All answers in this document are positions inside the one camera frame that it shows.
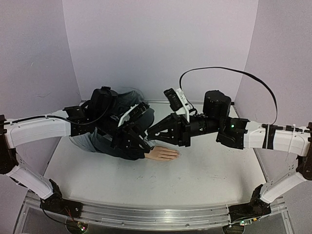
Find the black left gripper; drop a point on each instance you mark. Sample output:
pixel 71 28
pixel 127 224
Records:
pixel 128 136

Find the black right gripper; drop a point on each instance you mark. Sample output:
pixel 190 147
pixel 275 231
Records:
pixel 179 130

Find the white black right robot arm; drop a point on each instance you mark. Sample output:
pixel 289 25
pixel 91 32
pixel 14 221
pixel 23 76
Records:
pixel 238 133

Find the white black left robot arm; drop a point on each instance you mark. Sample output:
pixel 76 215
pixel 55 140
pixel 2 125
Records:
pixel 109 123

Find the mannequin hand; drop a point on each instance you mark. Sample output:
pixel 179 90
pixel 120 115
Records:
pixel 159 153

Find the aluminium table edge strip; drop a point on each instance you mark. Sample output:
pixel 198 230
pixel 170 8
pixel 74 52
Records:
pixel 167 102

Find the dark jacket with grey lining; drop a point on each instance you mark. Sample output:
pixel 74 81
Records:
pixel 97 143

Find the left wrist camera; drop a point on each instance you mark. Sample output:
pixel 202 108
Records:
pixel 134 113

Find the aluminium front rail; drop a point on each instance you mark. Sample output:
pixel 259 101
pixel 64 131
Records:
pixel 159 218

